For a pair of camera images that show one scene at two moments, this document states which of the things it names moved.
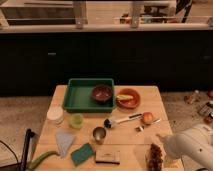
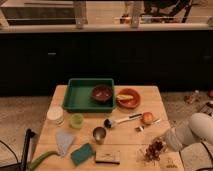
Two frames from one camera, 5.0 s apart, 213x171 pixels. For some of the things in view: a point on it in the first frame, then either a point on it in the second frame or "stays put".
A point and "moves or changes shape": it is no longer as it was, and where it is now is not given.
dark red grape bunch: x=155 y=160 moves or changes shape
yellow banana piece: x=124 y=97 stays put
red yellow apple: x=147 y=117 stays put
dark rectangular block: x=107 y=157 stays put
